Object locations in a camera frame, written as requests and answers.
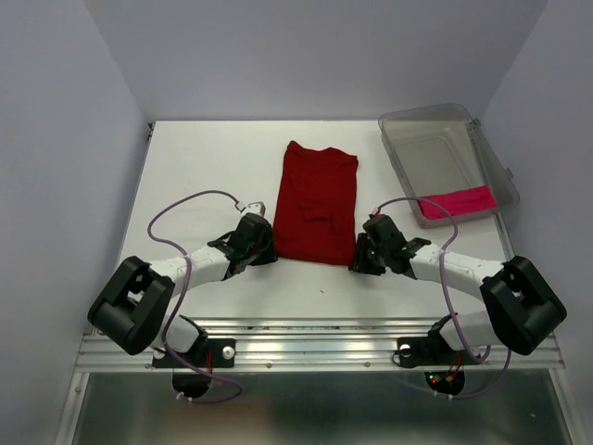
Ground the dark red t shirt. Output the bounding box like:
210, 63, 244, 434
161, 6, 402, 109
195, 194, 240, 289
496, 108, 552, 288
272, 141, 359, 266

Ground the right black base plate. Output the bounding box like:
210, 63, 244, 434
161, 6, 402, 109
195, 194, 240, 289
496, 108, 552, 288
391, 337, 461, 369

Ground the pink rolled t shirt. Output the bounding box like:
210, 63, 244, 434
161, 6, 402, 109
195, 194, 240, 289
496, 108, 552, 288
418, 185, 498, 221

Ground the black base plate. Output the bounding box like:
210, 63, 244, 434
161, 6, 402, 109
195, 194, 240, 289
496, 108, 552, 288
391, 337, 461, 369
151, 337, 236, 370

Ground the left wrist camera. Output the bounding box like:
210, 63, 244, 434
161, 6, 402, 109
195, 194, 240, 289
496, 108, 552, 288
235, 201, 266, 217

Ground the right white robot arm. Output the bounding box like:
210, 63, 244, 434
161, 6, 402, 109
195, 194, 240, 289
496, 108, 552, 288
349, 214, 567, 368

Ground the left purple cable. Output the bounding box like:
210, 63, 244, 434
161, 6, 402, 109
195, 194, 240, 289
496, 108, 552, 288
146, 189, 245, 405

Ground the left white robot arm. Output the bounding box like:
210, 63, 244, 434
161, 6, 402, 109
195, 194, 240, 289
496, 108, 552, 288
87, 212, 277, 365

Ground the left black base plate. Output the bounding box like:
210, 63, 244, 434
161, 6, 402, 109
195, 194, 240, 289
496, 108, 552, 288
151, 337, 236, 370

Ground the aluminium rail frame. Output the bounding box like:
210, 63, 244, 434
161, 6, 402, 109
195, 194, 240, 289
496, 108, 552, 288
57, 318, 587, 444

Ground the clear plastic bin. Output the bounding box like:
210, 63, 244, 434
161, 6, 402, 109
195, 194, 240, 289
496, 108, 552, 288
378, 103, 520, 228

